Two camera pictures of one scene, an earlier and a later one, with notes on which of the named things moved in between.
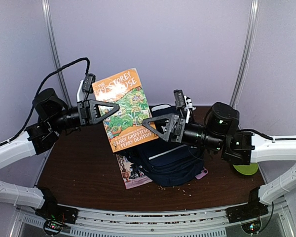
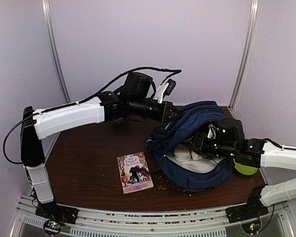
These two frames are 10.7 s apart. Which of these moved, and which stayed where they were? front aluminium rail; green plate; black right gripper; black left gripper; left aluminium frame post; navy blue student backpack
Moved: black left gripper; navy blue student backpack; black right gripper
Stayed: front aluminium rail; green plate; left aluminium frame post
